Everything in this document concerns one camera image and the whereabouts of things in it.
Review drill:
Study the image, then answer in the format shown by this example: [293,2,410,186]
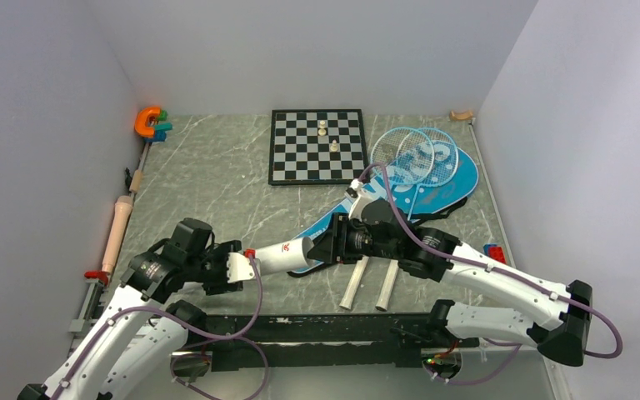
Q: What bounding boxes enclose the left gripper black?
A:
[186,240,244,294]

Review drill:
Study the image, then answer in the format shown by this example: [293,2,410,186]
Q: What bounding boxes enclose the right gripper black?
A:
[307,212,400,264]

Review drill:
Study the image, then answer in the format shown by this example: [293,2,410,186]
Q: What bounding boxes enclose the white shuttlecock tube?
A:
[245,237,313,276]

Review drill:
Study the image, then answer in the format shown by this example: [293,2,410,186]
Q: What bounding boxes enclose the blue racket bag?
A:
[287,148,479,278]

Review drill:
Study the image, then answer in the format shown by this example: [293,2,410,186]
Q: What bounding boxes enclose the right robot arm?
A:
[307,199,593,367]

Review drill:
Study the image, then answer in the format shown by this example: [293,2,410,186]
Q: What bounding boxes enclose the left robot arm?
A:
[18,217,258,399]

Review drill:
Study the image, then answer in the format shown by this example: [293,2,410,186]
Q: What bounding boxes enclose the black white chessboard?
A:
[267,108,368,186]

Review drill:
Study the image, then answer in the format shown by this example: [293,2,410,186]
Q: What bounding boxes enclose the teal green toy blocks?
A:
[151,109,173,143]

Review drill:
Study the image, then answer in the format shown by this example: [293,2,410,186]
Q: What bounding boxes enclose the orange C-shaped toy block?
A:
[134,106,162,138]

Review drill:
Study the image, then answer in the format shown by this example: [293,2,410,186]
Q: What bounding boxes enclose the red blue toy bricks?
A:
[483,243,507,264]

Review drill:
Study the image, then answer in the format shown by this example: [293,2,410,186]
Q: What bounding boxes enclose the small wooden arch block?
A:
[449,110,474,122]

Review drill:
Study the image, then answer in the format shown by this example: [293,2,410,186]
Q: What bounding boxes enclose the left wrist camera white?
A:
[227,252,260,283]

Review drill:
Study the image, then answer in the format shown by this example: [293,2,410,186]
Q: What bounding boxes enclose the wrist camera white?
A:
[346,178,378,219]
[227,252,260,283]

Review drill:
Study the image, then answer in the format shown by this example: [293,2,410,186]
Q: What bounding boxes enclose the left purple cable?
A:
[49,253,270,400]

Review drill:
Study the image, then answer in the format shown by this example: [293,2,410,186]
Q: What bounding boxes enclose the purple cable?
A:
[49,253,270,400]
[358,162,625,388]

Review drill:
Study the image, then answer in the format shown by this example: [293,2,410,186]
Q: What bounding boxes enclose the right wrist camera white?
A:
[346,178,378,219]

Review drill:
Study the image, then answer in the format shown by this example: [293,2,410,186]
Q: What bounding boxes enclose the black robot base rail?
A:
[151,312,512,372]

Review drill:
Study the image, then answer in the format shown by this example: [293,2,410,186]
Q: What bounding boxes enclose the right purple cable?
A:
[358,162,625,388]

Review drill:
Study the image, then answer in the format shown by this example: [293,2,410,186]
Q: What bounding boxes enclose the beige cylinder handle tool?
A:
[102,169,143,277]

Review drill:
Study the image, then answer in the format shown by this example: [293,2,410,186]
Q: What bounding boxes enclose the aluminium frame rail left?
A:
[68,278,105,337]

